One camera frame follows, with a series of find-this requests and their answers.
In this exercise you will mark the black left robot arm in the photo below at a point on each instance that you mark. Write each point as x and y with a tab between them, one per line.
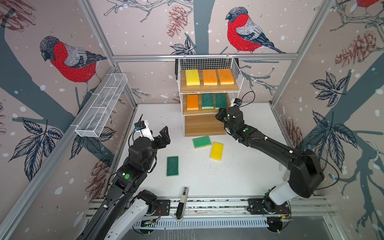
124	206

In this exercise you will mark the orange sponge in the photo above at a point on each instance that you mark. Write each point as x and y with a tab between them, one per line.
226	77
210	78
192	102

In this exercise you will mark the light green sponge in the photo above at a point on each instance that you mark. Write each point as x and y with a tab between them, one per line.
202	142

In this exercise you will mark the aluminium frame crossbar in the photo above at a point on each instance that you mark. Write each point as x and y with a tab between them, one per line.
167	58

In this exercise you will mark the dark green sponge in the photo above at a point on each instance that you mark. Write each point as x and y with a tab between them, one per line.
221	101
207	101
172	166

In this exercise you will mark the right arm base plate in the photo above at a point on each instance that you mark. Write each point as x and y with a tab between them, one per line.
258	206

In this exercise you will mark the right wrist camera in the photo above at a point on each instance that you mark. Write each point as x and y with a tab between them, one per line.
236	102

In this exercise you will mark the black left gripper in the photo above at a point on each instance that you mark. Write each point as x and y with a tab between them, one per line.
165	136

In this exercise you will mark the white wire wall basket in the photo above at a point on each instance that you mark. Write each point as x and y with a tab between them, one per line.
99	112

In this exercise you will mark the yellow sponge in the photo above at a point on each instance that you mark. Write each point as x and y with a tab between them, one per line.
217	151
192	78

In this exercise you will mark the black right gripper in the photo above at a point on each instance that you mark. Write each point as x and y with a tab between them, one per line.
220	114

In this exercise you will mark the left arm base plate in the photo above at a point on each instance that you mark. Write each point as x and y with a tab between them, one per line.
159	208

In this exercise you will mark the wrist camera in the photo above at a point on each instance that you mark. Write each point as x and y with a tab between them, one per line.
236	102
142	127

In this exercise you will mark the white wire wooden shelf unit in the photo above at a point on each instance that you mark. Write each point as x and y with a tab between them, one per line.
203	122

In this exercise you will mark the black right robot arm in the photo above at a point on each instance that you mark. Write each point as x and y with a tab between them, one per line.
306	172

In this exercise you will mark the black white handheld scraper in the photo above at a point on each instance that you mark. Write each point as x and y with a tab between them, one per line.
180	212

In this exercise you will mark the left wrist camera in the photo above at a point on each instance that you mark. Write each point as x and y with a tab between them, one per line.
142	127

